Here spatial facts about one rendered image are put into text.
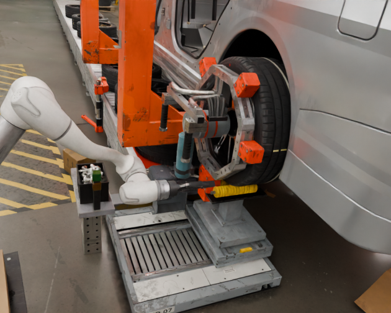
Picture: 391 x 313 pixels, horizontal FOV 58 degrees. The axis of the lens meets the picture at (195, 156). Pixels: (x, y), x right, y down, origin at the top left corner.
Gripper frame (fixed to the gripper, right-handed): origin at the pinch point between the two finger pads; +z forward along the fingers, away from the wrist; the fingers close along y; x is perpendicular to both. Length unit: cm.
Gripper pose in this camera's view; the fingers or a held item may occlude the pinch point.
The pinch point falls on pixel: (207, 184)
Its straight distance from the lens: 168.6
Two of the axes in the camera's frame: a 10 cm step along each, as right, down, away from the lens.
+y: 3.5, -2.9, -8.9
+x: -1.8, -9.5, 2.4
